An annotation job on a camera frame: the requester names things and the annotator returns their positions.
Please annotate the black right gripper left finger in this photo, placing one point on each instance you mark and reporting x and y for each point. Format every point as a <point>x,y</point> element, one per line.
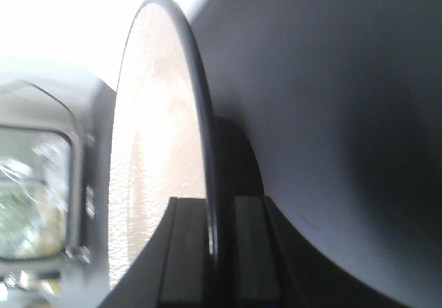
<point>170,270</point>

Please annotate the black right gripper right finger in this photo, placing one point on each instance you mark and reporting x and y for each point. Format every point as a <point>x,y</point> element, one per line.
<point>274,266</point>

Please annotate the beige round plate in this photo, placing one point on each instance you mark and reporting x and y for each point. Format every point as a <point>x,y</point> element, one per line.
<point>163,135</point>

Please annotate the steel and glass appliance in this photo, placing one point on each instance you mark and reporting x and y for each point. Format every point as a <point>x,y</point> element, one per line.
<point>43,192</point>

